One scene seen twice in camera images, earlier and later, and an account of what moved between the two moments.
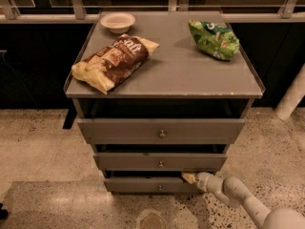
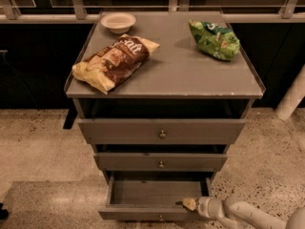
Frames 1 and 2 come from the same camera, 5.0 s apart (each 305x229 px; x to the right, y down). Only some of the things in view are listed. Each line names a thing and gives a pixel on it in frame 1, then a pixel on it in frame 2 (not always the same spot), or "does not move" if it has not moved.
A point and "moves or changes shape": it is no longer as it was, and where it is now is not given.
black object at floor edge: (3, 213) does not move
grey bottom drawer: (148, 185) moves or changes shape
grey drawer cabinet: (161, 93) does not move
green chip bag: (213, 39) does not move
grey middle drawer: (161, 161) does not move
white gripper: (202, 180) to (203, 205)
